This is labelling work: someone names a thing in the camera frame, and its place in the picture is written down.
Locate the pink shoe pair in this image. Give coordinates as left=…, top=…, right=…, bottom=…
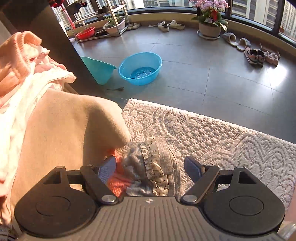
left=260, top=42, right=281, bottom=66

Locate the grey slipper pair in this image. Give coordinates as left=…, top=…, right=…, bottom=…
left=222, top=32, right=251, bottom=52

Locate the white lace tablecloth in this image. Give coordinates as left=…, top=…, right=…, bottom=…
left=122, top=99, right=295, bottom=208

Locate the beige cloth pile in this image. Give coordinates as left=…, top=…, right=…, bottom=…
left=1, top=31, right=130, bottom=228

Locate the red plastic basin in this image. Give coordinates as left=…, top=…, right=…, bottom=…
left=76, top=27, right=95, bottom=40

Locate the grey patterned fabric bundle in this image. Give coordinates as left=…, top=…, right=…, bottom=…
left=106, top=136, right=183, bottom=197

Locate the sneaker pair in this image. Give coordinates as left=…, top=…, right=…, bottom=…
left=244, top=47, right=265, bottom=67

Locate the white shoe pair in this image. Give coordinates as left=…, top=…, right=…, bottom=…
left=149, top=20, right=185, bottom=33

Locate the metal shelf rack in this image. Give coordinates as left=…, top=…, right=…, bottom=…
left=61, top=1, right=130, bottom=43

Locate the teal plastic basin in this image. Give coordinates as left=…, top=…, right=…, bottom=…
left=81, top=56, right=116, bottom=85

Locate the blue plastic basin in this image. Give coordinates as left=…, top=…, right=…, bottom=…
left=118, top=52, right=163, bottom=86

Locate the pink orchid flower pot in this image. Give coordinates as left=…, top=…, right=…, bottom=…
left=192, top=0, right=229, bottom=40

